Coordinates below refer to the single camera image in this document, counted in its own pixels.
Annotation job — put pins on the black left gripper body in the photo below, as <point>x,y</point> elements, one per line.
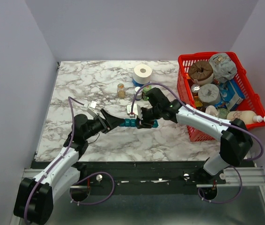
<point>95,126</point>

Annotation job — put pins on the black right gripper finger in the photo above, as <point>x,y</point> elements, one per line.
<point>144,113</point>
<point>145,125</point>

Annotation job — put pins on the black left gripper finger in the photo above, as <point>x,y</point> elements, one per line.
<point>112,120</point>
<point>107,128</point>

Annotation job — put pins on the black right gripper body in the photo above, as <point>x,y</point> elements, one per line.
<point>152,116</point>

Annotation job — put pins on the teal weekly pill organizer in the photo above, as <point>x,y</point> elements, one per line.
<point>132,123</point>

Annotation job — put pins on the green pill bottle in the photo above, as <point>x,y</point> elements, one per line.
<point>144,91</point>

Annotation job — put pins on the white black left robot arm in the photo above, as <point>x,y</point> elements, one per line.
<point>36,196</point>

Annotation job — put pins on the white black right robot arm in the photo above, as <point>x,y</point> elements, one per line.
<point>235,140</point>

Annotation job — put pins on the white pill bottle blue label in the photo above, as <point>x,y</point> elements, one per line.
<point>138,93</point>

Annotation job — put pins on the clear jar yellow capsules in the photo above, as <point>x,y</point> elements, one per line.
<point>121,91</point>

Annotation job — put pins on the white paper roll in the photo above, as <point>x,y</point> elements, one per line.
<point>142,71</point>

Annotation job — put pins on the silver lid can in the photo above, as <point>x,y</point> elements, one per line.
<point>195,89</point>

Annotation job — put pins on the grey wrapped roll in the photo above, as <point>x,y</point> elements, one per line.
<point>209,94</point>

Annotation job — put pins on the brown wrapped roll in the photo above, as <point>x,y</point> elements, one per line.
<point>201,72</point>

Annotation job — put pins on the blue carton box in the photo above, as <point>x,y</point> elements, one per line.
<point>231,94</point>

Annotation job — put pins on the grey crumpled bag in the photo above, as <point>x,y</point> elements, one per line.
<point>224,69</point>

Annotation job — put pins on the cream squeeze bottle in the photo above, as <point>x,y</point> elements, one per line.
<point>248,117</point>

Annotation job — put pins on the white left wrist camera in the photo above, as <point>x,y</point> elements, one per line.
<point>91,109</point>

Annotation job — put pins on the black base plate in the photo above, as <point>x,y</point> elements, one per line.
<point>151,169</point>

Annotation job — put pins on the aluminium rail frame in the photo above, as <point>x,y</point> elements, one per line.
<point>245,176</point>

